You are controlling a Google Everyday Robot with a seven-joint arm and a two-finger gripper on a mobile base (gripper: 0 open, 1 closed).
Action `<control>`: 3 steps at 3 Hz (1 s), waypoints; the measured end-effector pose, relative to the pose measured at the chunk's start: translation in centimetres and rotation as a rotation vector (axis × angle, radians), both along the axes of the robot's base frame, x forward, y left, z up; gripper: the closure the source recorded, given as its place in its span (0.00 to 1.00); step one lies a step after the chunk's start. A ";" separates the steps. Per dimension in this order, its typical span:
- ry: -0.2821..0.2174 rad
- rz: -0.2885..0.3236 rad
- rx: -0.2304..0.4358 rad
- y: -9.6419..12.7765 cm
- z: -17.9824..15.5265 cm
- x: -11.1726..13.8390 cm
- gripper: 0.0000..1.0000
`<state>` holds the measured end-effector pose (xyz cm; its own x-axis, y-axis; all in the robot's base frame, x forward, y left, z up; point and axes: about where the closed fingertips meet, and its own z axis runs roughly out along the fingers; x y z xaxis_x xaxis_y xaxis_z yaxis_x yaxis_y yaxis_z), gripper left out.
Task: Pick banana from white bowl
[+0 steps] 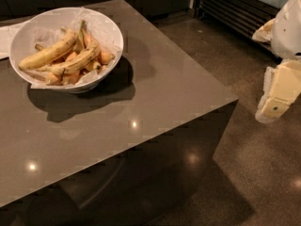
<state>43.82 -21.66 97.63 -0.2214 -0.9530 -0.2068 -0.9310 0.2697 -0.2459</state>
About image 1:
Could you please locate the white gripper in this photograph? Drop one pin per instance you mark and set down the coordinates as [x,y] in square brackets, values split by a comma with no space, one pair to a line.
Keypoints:
[288,32]

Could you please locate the black slatted appliance grille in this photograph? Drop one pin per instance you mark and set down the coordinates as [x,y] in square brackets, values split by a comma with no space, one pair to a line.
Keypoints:
[243,16]

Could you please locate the white paper bowl liner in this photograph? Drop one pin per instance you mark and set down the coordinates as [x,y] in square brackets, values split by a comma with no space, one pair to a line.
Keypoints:
[44,29]

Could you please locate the white cloth left edge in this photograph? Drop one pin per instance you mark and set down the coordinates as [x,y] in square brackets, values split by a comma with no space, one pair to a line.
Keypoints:
[7,34]

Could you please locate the long yellow banana upper left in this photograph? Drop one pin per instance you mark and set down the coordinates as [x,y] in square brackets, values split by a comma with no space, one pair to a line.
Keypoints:
[51,53]

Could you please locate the white bowl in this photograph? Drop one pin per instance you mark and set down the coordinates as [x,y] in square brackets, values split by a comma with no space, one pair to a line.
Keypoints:
[18,52]

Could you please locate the orange plantain bottom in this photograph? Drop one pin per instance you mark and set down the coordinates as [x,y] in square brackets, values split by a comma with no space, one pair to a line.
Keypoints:
[62,80]

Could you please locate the yellow banana across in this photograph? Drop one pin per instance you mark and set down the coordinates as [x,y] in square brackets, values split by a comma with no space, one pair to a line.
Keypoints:
[78,62]

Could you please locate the orange plantain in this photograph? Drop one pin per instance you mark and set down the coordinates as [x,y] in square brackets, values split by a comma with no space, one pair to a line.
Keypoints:
[104,57]
[62,80]

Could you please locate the orange plantain right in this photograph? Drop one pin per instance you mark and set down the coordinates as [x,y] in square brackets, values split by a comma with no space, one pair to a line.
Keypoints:
[104,57]

